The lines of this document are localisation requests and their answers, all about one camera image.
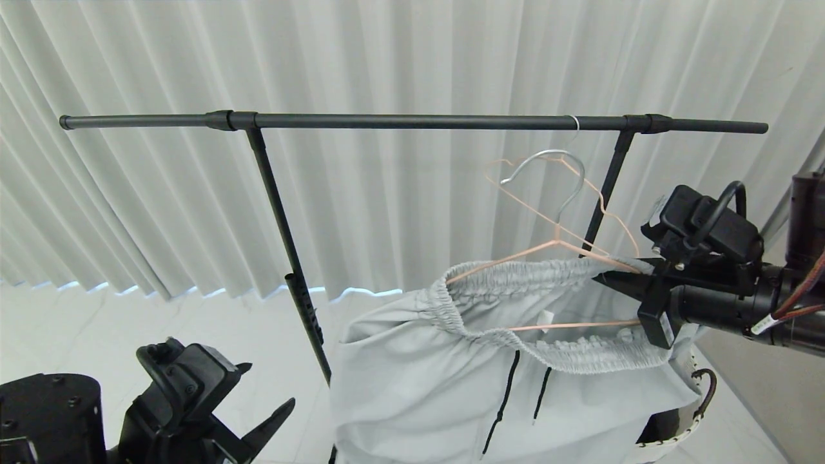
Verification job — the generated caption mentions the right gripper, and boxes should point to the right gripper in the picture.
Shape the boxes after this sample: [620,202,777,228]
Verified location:
[638,277,784,349]

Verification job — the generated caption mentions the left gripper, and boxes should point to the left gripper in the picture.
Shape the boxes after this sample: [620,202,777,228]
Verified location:
[106,398,296,464]

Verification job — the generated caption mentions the pale grey shorts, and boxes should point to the pale grey shorts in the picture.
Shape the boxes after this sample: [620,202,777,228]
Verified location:
[330,256,706,464]

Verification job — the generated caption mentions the pink clothes hanger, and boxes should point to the pink clothes hanger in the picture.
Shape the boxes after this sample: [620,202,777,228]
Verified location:
[445,149,645,333]
[485,115,641,260]

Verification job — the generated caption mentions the white laundry basket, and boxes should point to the white laundry basket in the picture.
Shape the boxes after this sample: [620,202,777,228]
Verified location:
[635,345,718,464]

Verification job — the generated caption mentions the black clothes rack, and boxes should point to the black clothes rack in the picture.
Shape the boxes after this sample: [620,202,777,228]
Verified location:
[59,110,770,464]

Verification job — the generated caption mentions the white curtain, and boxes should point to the white curtain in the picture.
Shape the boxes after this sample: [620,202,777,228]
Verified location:
[0,0,825,301]

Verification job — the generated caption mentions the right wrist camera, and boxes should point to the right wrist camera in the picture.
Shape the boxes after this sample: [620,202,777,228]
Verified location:
[641,182,764,294]

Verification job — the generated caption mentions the black cable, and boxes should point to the black cable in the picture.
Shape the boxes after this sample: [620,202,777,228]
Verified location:
[685,180,748,251]

